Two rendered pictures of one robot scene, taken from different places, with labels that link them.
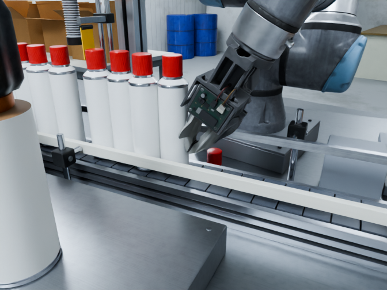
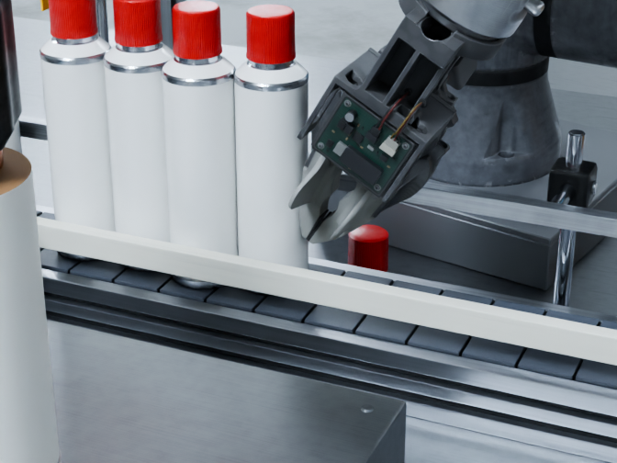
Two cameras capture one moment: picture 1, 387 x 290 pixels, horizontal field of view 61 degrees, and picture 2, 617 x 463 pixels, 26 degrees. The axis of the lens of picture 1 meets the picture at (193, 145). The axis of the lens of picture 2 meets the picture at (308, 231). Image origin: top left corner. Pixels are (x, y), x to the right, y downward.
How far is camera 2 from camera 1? 0.38 m
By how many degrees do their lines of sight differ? 3
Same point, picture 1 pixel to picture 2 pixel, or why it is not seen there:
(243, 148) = (445, 226)
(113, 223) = (155, 402)
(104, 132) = (92, 192)
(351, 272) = not seen: outside the picture
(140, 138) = (190, 208)
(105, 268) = not seen: outside the picture
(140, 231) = (218, 415)
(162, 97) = (247, 110)
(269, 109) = (513, 118)
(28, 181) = (29, 305)
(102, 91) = (92, 93)
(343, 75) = not seen: outside the picture
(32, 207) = (32, 355)
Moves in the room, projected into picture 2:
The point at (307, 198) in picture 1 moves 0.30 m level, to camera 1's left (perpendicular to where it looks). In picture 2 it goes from (583, 338) to (109, 348)
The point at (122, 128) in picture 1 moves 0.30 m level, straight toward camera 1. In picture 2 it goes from (143, 183) to (230, 400)
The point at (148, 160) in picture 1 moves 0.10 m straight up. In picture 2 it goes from (212, 262) to (207, 129)
